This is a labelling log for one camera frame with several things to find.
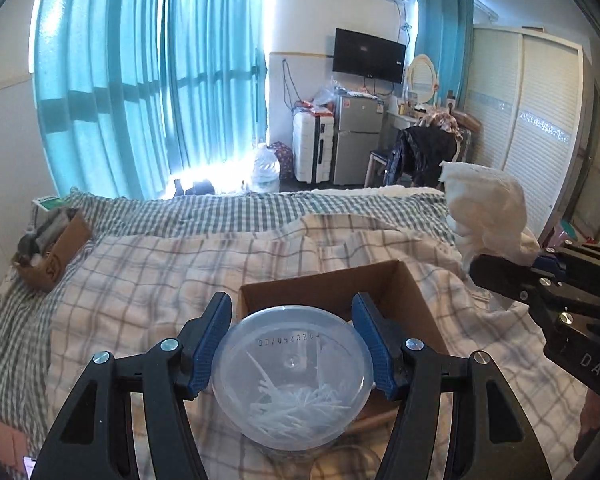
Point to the beige plaid blanket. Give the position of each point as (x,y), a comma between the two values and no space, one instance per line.
(180,285)

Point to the wide teal window curtain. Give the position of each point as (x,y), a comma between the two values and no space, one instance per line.
(215,60)
(100,80)

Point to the narrow teal curtain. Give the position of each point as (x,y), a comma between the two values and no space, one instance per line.
(442,35)

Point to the wooden chair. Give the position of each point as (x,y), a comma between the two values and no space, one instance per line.
(375,162)

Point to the white sliding wardrobe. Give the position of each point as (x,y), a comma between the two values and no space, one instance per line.
(525,125)

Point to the silver mini fridge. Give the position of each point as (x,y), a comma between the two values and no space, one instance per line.
(357,140)

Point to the pink flat item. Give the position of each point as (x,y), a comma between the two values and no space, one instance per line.
(10,440)

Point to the patterned dark bag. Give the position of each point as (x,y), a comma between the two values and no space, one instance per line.
(284,160)

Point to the green and white box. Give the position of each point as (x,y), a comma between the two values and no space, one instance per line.
(47,204)

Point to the large clear water bottle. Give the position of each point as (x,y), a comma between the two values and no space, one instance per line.
(265,170)

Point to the white cloth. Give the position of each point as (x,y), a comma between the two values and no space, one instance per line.
(485,200)

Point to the white suitcase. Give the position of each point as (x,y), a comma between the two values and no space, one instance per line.
(312,147)

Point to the black wall television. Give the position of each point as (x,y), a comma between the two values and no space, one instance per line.
(369,55)

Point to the oval white vanity mirror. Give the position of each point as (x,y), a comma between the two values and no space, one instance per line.
(422,80)

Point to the small cardboard box with clutter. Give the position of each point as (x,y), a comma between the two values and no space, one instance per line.
(55,260)

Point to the clear plastic bag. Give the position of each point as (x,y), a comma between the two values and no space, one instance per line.
(325,97)

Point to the black clothes on chair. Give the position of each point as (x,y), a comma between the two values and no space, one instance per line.
(425,155)

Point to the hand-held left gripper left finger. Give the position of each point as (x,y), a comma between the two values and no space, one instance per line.
(209,347)

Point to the green checked bedsheet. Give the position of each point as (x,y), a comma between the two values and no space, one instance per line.
(35,330)

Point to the floral cloth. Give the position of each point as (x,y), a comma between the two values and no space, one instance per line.
(442,120)

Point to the clear round plastic container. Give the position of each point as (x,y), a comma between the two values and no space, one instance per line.
(290,375)

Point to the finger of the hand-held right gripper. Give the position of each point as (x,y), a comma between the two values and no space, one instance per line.
(500,275)
(587,265)

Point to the white dressing table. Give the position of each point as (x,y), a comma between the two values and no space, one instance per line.
(400,122)

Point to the brown cardboard box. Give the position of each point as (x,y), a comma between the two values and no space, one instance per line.
(330,285)

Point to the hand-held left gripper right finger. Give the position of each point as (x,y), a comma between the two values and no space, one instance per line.
(373,347)

